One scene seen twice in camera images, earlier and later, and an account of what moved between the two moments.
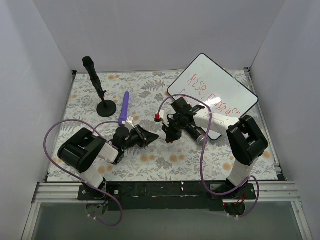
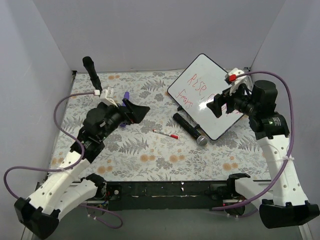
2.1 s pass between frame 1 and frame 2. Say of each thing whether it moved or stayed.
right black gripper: moved
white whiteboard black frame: stayed
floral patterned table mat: stayed
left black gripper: moved
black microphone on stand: stayed
